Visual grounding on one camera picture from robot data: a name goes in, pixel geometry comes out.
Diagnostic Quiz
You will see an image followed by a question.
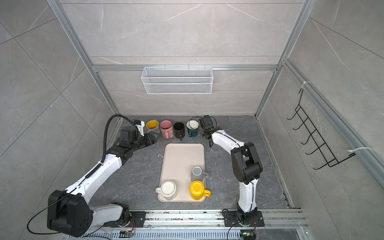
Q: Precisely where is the blue mug yellow inside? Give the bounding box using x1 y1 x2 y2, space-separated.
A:
146 120 161 134

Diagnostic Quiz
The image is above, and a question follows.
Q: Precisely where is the dark green mug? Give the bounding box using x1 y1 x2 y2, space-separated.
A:
187 120 199 138

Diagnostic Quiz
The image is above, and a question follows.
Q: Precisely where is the pink patterned mug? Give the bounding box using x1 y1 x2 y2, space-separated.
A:
160 120 174 139

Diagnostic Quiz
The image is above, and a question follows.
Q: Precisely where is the black mug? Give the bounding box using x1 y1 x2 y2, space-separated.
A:
173 122 185 141

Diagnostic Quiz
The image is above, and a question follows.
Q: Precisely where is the grey mug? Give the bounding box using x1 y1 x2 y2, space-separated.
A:
191 166 209 182

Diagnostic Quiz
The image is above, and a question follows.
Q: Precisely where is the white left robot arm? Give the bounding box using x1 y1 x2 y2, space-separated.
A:
47 120 159 237

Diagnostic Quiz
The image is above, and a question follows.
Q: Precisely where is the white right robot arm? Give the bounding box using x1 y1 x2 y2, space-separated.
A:
199 115 263 224

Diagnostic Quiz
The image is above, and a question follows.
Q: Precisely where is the white mug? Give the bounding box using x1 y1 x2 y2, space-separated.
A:
155 181 177 200

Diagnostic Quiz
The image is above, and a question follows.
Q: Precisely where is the beige tray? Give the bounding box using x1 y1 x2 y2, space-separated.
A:
158 144 206 203

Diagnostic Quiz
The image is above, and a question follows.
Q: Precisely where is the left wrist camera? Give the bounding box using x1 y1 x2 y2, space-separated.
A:
133 120 145 136

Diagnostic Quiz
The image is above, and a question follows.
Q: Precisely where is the white wire mesh basket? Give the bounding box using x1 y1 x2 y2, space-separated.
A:
141 67 214 95

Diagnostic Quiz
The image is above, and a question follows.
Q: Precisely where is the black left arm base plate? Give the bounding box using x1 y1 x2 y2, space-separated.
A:
103 211 146 228

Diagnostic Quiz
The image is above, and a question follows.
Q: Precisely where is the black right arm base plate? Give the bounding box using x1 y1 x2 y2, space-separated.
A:
222 210 265 228

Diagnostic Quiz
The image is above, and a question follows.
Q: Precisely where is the black wire hook rack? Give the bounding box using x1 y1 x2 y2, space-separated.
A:
287 89 356 170

